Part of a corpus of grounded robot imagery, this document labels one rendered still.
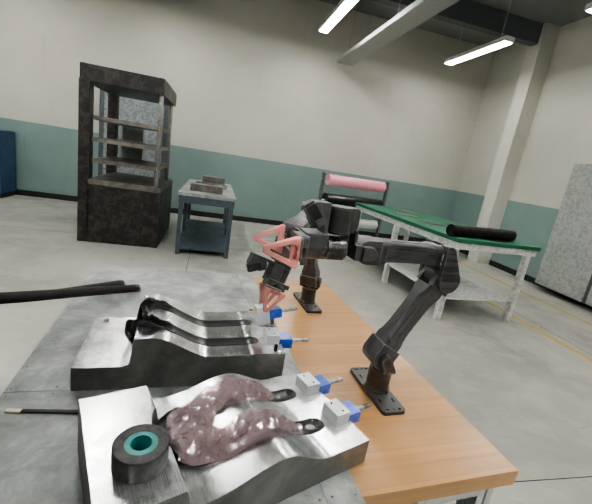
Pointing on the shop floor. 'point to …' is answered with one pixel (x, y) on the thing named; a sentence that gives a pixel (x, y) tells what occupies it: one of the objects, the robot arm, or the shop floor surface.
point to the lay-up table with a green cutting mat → (468, 290)
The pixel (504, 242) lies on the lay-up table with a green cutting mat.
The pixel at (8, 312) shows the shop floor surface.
